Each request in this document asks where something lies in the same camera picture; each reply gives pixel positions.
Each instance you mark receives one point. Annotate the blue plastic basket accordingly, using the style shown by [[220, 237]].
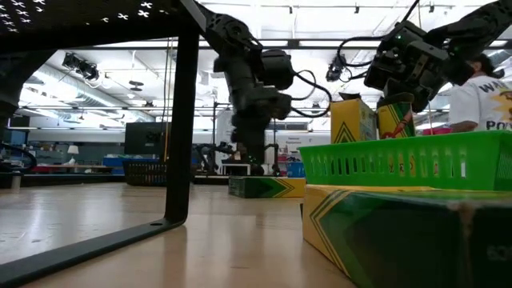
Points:
[[296, 170]]

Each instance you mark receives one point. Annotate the black overhead rig bar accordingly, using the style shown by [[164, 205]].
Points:
[[298, 44]]

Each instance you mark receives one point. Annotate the green crayon box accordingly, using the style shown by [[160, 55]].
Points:
[[264, 188], [352, 120]]

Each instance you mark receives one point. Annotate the black monitor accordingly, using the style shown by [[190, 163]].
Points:
[[144, 138]]

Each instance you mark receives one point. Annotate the person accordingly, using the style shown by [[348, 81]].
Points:
[[476, 104]]

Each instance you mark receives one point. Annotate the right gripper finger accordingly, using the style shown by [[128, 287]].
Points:
[[398, 99], [422, 103]]

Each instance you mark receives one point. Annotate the blue background bin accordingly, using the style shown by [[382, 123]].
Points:
[[112, 162]]

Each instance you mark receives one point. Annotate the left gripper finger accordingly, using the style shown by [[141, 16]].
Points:
[[242, 154], [258, 156]]

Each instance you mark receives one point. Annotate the black aluminium table frame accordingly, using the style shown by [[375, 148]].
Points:
[[80, 181]]

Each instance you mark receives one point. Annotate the large yellow crayon box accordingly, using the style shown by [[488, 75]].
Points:
[[400, 240]]

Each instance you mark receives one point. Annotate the green plastic basket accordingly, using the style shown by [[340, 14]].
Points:
[[360, 150]]

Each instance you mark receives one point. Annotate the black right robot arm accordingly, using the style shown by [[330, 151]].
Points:
[[472, 28]]

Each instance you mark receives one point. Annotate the red bin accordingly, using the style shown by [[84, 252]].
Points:
[[436, 131]]

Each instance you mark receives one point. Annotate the black perforated metal riser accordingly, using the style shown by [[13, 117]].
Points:
[[180, 120]]

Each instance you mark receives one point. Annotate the white table lamp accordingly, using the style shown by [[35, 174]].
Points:
[[73, 150]]

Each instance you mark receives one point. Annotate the background robot workstation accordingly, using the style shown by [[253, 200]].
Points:
[[214, 128]]

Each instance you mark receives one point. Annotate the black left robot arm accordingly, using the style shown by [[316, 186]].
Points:
[[240, 72]]

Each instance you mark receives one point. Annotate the small yellow crayon box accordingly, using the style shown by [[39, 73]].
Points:
[[394, 120]]

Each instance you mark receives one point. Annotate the black mounted camera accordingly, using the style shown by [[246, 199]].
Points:
[[86, 70]]

